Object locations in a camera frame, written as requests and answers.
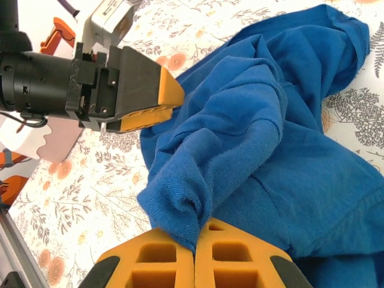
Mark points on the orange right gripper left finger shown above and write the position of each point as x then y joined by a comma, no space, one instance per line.
144,264

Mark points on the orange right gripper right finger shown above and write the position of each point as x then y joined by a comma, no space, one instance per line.
240,264

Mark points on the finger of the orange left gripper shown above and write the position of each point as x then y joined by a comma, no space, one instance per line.
141,81
141,121

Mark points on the blue t-shirt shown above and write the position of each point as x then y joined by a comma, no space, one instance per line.
270,150

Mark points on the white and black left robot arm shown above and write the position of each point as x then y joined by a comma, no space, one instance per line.
9,18

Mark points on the floral tablecloth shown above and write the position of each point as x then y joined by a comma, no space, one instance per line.
105,186

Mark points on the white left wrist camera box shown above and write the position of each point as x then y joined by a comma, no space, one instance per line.
105,21

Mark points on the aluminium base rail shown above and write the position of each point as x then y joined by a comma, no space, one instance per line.
21,249

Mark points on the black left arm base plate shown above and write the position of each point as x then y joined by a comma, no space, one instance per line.
10,280

